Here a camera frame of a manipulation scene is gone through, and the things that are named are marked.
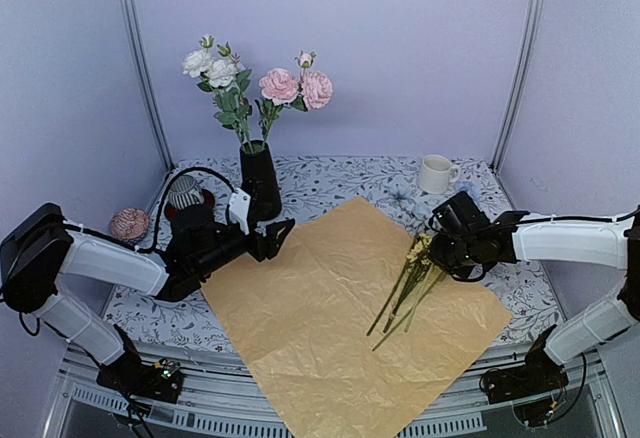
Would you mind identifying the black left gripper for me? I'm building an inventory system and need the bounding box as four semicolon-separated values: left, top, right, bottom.
195;219;296;279

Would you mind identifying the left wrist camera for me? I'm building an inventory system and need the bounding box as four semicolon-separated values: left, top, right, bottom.
226;187;261;235

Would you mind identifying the tall black vase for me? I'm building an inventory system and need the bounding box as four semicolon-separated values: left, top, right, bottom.
240;140;282;222

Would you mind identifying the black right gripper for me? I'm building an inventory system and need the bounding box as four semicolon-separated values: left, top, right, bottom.
427;228;480;280

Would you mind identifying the aluminium front rail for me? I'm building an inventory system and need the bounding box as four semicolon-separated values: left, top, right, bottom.
42;344;627;437

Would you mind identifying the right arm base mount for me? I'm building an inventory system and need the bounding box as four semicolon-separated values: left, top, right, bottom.
479;325;569;428

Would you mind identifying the floral patterned tablecloth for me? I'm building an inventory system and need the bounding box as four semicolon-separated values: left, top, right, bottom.
103;157;563;354

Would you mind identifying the cream ceramic mug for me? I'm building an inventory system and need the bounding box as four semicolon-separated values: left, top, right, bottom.
417;155;461;195

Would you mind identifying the artificial flower bouquet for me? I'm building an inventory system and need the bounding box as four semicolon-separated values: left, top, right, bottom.
366;180;476;352

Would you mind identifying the white rose stem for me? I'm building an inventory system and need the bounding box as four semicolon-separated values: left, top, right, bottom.
182;34;252;150

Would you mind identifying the striped black white cup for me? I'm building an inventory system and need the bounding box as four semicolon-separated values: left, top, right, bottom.
167;174;205;210

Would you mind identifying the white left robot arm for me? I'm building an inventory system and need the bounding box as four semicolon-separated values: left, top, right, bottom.
1;203;295;392

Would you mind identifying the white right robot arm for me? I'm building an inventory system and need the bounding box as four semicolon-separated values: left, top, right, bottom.
429;192;639;394

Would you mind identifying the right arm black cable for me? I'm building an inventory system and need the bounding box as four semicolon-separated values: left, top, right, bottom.
429;210;640;283

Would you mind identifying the pink rose stem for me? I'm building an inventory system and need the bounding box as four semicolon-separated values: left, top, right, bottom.
255;51;334;146

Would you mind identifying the orange wrapping paper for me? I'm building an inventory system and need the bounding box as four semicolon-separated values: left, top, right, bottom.
203;198;512;437

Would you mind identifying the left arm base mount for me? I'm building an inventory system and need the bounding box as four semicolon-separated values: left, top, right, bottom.
96;326;184;404

